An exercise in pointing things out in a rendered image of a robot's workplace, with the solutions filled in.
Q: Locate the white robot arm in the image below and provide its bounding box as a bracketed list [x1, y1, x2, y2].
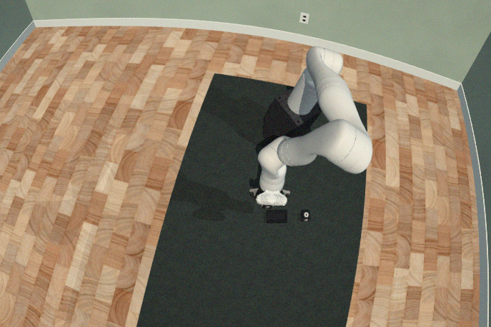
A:
[257, 46, 372, 206]

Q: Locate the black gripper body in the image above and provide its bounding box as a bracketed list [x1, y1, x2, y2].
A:
[257, 185, 284, 194]

